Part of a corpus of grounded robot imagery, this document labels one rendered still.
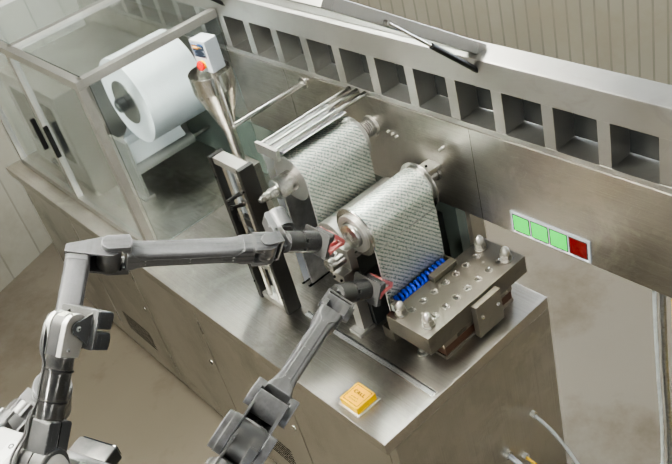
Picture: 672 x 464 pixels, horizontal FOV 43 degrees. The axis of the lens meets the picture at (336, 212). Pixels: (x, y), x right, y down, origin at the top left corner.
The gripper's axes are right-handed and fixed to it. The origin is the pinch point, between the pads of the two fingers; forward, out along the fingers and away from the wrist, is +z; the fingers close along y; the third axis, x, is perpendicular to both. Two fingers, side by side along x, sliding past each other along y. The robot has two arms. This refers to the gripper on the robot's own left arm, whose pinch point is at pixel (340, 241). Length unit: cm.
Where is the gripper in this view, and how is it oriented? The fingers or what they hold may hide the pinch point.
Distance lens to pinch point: 232.2
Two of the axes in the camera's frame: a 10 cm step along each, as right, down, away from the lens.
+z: 7.3, 0.2, 6.9
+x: 2.2, -9.5, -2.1
